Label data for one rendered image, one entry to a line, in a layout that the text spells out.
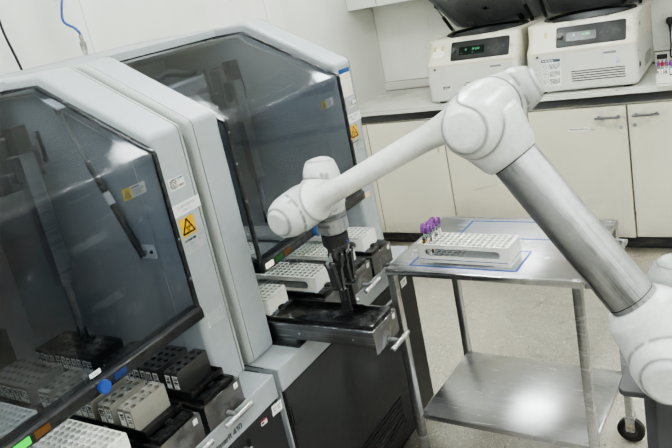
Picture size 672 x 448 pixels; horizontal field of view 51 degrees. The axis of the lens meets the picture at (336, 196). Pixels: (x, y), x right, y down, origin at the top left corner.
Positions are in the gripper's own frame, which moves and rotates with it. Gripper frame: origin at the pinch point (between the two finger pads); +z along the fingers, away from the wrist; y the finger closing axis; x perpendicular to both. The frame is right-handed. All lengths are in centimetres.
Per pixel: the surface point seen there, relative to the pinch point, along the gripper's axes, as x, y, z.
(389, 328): 13.4, 3.0, 7.1
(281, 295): -21.7, 2.6, -0.3
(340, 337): 2.7, 11.3, 6.3
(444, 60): -58, -227, -30
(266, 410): -11.4, 31.5, 18.1
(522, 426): 36, -27, 56
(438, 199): -75, -224, 54
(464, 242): 23.6, -32.3, -3.4
